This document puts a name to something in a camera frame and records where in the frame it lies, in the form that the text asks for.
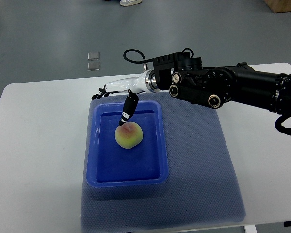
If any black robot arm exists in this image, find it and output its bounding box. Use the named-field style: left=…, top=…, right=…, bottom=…
left=140, top=48, right=291, bottom=136

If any lower metal floor plate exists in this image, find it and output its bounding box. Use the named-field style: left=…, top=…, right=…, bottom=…
left=87, top=62, right=100, bottom=71

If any blue grey mesh mat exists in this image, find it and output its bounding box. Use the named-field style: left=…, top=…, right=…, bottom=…
left=81, top=93, right=245, bottom=233

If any blue plastic tray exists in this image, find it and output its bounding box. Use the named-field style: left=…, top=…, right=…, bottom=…
left=85, top=101, right=169, bottom=188

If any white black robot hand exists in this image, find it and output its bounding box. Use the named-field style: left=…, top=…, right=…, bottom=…
left=92, top=70, right=160, bottom=126

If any metal floor plate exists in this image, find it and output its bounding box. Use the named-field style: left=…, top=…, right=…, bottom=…
left=87, top=52, right=100, bottom=61
left=87, top=62, right=100, bottom=71

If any green pink peach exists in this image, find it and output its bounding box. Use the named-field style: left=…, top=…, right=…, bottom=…
left=115, top=122, right=143, bottom=149

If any brown cardboard box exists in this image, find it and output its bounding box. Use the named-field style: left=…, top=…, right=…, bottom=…
left=264, top=0, right=291, bottom=13

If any upper metal floor plate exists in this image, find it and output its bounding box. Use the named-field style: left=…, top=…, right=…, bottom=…
left=87, top=52, right=100, bottom=61

